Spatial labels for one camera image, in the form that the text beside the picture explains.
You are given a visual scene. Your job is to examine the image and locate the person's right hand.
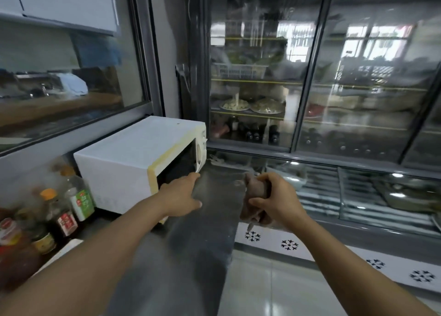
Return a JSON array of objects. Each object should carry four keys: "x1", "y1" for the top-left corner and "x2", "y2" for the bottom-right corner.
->
[{"x1": 248, "y1": 172, "x2": 309, "y2": 229}]

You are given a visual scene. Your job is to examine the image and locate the person's left hand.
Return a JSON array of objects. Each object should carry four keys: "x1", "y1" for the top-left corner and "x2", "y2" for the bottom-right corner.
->
[{"x1": 157, "y1": 173, "x2": 203, "y2": 220}]

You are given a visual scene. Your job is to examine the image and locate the brown cleaning cloth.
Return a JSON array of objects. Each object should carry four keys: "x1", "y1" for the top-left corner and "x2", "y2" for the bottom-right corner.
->
[{"x1": 239, "y1": 173, "x2": 273, "y2": 232}]

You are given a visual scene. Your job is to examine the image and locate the white microwave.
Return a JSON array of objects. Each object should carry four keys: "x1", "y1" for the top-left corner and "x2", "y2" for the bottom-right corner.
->
[{"x1": 73, "y1": 116, "x2": 208, "y2": 223}]

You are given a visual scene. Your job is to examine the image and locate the clear bottle green label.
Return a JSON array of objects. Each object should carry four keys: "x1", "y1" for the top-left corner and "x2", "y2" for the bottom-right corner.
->
[{"x1": 60, "y1": 167, "x2": 96, "y2": 222}]

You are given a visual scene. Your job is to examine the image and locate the dark sauce bottle orange cap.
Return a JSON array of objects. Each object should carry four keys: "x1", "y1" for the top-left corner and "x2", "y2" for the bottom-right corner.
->
[{"x1": 40, "y1": 188, "x2": 79, "y2": 239}]

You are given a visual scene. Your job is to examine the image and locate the white rectangular plate orange print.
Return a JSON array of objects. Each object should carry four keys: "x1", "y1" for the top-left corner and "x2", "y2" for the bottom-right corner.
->
[{"x1": 33, "y1": 238, "x2": 84, "y2": 278}]

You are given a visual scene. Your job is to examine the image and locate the small green glass bottle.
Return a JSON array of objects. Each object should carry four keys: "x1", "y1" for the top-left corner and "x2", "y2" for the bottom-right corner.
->
[{"x1": 15, "y1": 208, "x2": 57, "y2": 256}]

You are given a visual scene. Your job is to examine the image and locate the red sauce bottle orange cap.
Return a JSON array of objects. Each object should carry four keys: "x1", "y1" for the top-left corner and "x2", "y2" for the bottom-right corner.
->
[{"x1": 0, "y1": 217, "x2": 42, "y2": 292}]

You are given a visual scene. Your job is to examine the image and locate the person's left forearm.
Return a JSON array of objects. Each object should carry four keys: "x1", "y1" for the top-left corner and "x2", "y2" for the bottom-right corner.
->
[{"x1": 0, "y1": 191, "x2": 173, "y2": 316}]

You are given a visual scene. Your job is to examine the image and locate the person's right forearm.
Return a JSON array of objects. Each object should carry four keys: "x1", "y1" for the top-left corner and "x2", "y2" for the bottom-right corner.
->
[{"x1": 291, "y1": 214, "x2": 438, "y2": 316}]

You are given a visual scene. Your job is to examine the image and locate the stainless steel table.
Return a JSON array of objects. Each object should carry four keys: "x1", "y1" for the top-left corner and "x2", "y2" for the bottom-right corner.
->
[{"x1": 79, "y1": 164, "x2": 257, "y2": 316}]

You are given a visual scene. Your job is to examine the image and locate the glass display fridge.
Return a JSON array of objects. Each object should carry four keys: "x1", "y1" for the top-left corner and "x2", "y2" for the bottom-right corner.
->
[{"x1": 187, "y1": 0, "x2": 441, "y2": 296}]

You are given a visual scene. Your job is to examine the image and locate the row of dark bottles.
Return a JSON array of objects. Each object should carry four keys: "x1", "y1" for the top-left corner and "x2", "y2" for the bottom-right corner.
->
[{"x1": 237, "y1": 121, "x2": 280, "y2": 144}]

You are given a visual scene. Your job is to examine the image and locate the plate of red food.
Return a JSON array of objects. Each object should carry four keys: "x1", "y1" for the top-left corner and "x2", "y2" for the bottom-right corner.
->
[{"x1": 305, "y1": 104, "x2": 326, "y2": 118}]

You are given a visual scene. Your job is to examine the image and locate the plate of shredded food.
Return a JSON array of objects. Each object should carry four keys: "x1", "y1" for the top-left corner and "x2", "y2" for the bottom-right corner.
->
[
  {"x1": 249, "y1": 98, "x2": 286, "y2": 115},
  {"x1": 220, "y1": 98, "x2": 250, "y2": 112}
]

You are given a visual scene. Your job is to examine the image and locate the white plastic crate basket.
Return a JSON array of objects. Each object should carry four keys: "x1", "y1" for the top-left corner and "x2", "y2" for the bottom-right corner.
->
[{"x1": 212, "y1": 63, "x2": 269, "y2": 80}]

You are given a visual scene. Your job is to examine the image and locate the wooden worktable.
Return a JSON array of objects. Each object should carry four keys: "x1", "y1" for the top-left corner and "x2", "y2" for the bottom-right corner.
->
[{"x1": 0, "y1": 95, "x2": 123, "y2": 127}]

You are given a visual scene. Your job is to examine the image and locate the blue paper notice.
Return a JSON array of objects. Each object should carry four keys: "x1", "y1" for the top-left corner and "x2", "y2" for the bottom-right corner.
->
[{"x1": 72, "y1": 33, "x2": 123, "y2": 68}]

